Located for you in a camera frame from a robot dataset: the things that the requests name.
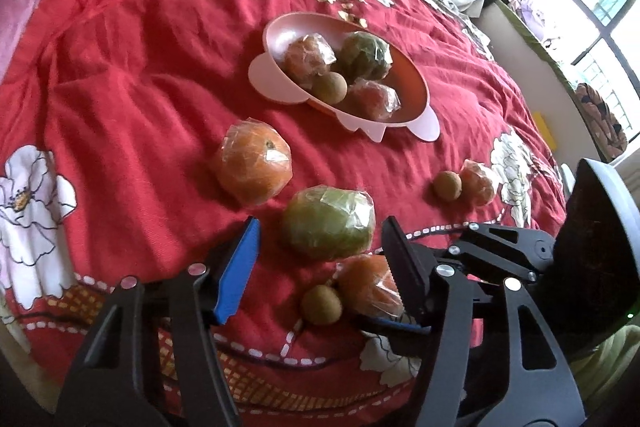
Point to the beige window ledge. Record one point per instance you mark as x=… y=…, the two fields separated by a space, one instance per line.
x=525 y=72

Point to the large plastic-wrapped orange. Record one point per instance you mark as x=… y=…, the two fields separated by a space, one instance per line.
x=252 y=167

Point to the small plastic-wrapped orange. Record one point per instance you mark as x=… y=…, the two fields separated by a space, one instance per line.
x=372 y=99

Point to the plastic-wrapped green citrus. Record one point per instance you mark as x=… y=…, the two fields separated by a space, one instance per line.
x=362 y=54
x=325 y=227

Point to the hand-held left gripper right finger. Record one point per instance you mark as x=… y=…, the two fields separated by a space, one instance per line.
x=407 y=267

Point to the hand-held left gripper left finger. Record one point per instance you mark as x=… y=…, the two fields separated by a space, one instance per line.
x=237 y=272

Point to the brown kiwi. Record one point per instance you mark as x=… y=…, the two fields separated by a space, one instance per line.
x=321 y=305
x=330 y=88
x=446 y=186

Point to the red floral quilt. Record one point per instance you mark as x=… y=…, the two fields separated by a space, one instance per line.
x=125 y=82

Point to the pink plastic bowl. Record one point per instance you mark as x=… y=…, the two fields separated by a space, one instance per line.
x=280 y=37

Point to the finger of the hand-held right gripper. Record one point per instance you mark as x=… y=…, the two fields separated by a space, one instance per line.
x=500 y=247
x=395 y=327

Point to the yellow flat item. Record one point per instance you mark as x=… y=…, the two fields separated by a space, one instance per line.
x=544 y=129

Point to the brown patterned cushion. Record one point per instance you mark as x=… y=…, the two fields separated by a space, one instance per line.
x=600 y=122

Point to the pale purple cloth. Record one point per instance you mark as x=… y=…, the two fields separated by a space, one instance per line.
x=530 y=17

